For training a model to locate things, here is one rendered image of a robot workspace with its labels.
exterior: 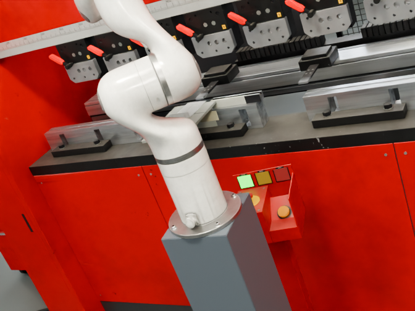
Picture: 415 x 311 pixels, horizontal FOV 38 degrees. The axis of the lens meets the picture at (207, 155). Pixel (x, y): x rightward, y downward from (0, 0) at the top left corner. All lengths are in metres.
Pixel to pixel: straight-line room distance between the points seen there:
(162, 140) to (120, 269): 1.54
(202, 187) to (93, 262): 1.56
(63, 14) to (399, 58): 1.23
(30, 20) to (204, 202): 1.31
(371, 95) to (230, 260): 0.82
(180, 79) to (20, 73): 1.56
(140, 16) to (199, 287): 0.68
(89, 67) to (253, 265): 1.19
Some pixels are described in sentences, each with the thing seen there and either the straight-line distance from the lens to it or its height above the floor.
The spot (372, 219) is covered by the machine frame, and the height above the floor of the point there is 0.54.
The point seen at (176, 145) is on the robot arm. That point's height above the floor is 1.23.
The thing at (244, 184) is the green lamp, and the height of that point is 0.80.
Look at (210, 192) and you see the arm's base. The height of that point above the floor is 1.08.
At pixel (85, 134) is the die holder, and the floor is 0.94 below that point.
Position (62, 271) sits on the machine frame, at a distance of 2.90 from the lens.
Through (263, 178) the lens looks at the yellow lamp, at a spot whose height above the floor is 0.81.
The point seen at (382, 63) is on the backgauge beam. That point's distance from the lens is 2.23.
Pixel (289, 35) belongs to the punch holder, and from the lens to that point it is 1.98.
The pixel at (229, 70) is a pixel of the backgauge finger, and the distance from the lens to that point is 2.42.
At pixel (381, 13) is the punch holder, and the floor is 1.20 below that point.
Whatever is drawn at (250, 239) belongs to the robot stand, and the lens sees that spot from 1.52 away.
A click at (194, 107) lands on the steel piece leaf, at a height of 1.00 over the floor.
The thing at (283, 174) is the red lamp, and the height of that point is 0.81.
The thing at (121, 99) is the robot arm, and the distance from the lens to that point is 1.31.
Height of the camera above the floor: 1.73
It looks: 24 degrees down
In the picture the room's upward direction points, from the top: 21 degrees counter-clockwise
